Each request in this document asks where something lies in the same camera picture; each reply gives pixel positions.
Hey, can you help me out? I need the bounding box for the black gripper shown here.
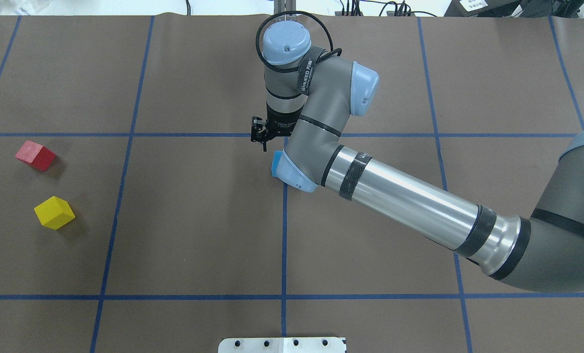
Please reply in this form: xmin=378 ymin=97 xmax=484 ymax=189
xmin=267 ymin=109 xmax=301 ymax=137

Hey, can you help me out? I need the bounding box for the red wooden cube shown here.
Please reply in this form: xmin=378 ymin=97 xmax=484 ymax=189
xmin=16 ymin=140 xmax=57 ymax=172

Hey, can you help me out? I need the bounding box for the blue wooden cube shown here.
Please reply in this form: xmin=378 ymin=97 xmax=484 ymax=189
xmin=270 ymin=151 xmax=283 ymax=178

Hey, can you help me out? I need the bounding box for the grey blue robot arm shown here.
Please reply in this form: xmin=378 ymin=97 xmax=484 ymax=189
xmin=251 ymin=17 xmax=584 ymax=292

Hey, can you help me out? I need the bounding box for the yellow wooden cube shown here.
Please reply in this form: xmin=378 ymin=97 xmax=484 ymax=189
xmin=34 ymin=196 xmax=75 ymax=230

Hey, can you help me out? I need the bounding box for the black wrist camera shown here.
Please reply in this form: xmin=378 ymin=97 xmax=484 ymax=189
xmin=251 ymin=116 xmax=276 ymax=152

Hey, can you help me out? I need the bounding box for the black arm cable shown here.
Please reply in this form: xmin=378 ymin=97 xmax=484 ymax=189
xmin=255 ymin=12 xmax=342 ymax=74

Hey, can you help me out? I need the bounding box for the aluminium frame post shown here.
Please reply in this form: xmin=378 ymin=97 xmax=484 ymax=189
xmin=273 ymin=0 xmax=297 ymax=14

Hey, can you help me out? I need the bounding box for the white pedestal column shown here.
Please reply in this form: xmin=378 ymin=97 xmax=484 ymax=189
xmin=218 ymin=337 xmax=347 ymax=353

